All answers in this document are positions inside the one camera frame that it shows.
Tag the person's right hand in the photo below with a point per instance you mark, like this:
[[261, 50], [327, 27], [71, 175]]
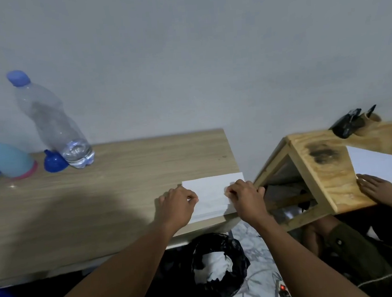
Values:
[[249, 203]]

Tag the person's left forearm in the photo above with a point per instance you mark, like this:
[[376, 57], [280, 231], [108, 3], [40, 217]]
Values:
[[115, 281]]

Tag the blue plastic funnel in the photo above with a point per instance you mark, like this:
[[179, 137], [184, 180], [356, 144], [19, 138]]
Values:
[[55, 163]]

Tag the light blue pink spray bottle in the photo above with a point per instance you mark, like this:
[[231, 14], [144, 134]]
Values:
[[10, 159]]

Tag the white tissue stack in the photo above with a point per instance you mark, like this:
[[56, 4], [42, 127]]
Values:
[[209, 193]]

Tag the clear plastic water bottle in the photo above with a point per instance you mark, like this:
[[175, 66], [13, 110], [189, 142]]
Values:
[[51, 121]]

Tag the wooden stool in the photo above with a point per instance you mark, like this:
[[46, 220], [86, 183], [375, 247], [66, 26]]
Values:
[[334, 179]]

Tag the wooden table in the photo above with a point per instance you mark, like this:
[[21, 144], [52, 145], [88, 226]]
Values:
[[85, 202]]

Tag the crumpled white paper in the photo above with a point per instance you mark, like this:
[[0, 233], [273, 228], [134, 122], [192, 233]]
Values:
[[212, 265]]

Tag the dark metal tool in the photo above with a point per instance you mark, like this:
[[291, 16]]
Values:
[[346, 124]]

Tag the black trash bag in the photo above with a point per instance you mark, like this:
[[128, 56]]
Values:
[[232, 265]]

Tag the blue bottle cap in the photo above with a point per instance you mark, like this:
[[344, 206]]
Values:
[[18, 78]]

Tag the white paper sheet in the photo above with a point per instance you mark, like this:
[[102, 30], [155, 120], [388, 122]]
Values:
[[376, 164]]

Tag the white power strip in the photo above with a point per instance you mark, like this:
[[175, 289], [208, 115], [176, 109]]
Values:
[[284, 293]]

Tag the person's right forearm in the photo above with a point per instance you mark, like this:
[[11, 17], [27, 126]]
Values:
[[300, 270]]

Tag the person's left hand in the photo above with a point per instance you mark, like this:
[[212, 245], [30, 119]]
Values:
[[175, 209]]

